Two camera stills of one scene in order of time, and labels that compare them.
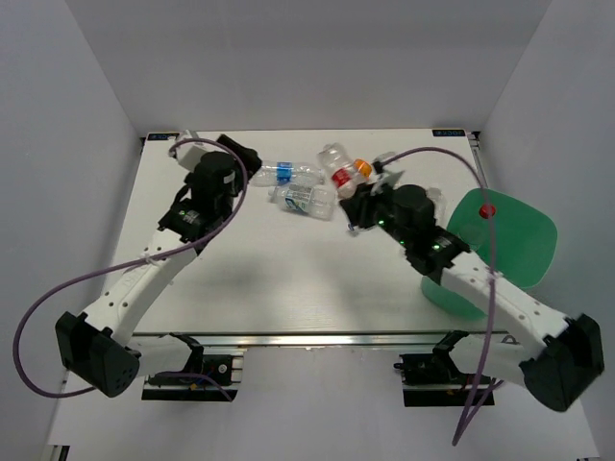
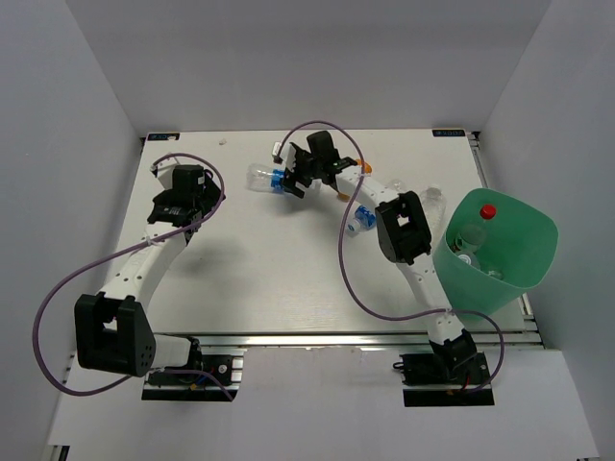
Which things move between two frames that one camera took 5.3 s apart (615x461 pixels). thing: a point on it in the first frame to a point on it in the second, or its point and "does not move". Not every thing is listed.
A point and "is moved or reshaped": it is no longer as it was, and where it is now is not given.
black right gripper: (356, 208) to (292, 177)
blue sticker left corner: (161, 135) does not move
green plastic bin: (524, 239) does not move
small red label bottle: (470, 233) is moved or reshaped
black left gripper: (250, 156) to (209, 193)
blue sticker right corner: (448, 133) does not move
